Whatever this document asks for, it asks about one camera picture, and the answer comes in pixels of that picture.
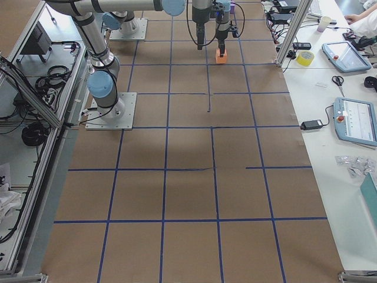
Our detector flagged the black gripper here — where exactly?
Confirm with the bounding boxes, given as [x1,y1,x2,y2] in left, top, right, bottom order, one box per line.
[216,30,227,57]
[196,21,206,50]

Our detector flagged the orange foam block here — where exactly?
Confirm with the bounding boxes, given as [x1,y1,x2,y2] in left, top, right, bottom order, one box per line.
[215,48,227,64]

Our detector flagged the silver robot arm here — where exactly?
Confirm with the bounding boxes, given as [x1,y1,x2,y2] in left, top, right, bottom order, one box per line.
[47,1,188,119]
[102,1,238,64]

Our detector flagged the purple foam block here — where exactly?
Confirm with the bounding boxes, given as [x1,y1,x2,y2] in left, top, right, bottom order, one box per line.
[230,1,236,15]

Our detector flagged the yellow tape roll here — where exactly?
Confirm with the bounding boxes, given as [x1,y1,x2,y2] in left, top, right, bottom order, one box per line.
[296,51,315,67]

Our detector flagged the white paper cup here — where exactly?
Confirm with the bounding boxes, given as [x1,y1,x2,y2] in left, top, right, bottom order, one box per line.
[317,16,332,32]

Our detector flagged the black power brick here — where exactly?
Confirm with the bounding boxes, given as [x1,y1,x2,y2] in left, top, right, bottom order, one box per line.
[300,120,323,130]

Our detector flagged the blue teach pendant far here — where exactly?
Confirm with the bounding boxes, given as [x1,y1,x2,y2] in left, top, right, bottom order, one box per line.
[322,41,372,73]

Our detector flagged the blue teach pendant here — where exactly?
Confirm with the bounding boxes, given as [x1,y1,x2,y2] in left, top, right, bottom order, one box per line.
[333,97,376,147]
[322,41,372,73]

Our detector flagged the brown paper table cover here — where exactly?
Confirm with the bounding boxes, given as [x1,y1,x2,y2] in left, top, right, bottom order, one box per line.
[42,1,342,282]

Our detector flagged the blue teach pendant near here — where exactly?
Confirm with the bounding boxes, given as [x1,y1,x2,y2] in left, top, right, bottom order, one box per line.
[333,97,376,147]

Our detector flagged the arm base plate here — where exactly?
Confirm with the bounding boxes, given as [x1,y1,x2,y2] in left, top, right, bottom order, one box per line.
[85,92,137,130]
[110,18,148,41]

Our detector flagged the aluminium frame post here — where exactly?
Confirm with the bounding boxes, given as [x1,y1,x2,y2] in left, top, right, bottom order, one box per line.
[275,0,312,67]

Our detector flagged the black handled scissors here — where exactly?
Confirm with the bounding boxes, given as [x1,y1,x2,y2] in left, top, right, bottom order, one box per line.
[332,75,345,97]

